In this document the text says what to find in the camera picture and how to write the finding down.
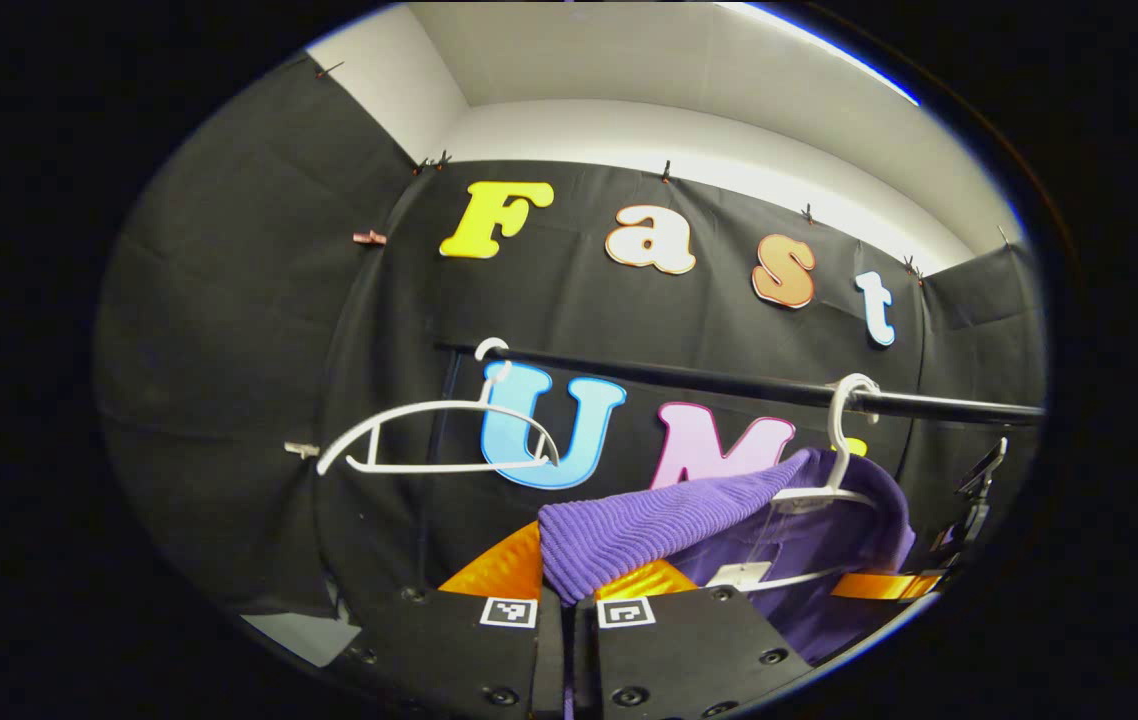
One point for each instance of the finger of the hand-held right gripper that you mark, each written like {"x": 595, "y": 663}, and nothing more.
{"x": 879, "y": 585}

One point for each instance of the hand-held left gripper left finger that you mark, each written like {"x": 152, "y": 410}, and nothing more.
{"x": 469, "y": 660}

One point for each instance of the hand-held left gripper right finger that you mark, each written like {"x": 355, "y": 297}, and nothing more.
{"x": 679, "y": 650}

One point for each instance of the purple ribbed knit jacket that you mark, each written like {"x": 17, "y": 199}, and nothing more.
{"x": 629, "y": 530}

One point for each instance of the white plastic clothes hanger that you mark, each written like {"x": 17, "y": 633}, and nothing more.
{"x": 835, "y": 440}
{"x": 399, "y": 411}

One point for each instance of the black metal clothes rack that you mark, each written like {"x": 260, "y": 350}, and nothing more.
{"x": 729, "y": 383}

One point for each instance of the silver spring clip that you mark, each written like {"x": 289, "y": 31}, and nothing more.
{"x": 301, "y": 450}

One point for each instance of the black backdrop cloth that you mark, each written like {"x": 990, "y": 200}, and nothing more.
{"x": 229, "y": 350}

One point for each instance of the copper coloured spring clip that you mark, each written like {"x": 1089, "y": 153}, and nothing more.
{"x": 369, "y": 238}

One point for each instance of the row of black backdrop clips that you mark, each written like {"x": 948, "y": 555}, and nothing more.
{"x": 666, "y": 171}

